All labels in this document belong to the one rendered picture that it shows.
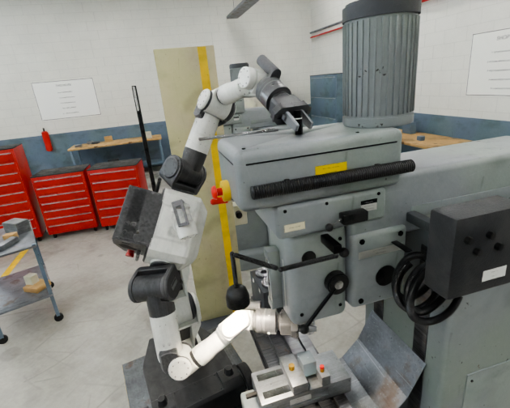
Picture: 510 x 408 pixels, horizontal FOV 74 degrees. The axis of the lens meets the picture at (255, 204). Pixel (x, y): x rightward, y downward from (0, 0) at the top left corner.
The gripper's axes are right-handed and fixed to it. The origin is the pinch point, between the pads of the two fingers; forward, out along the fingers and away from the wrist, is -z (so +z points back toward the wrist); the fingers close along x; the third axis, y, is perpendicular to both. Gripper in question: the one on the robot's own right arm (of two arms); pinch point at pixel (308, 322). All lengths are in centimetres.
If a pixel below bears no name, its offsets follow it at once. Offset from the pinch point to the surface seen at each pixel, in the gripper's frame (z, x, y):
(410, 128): -171, 550, 24
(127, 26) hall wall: 448, 785, -227
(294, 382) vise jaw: 5.3, -5.7, 21.8
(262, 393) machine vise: 16.8, -7.9, 25.9
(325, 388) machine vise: -5.5, -2.6, 27.0
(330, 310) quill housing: -7.5, -7.5, -11.3
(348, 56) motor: -13, 6, -85
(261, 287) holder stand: 23.2, 41.2, 14.3
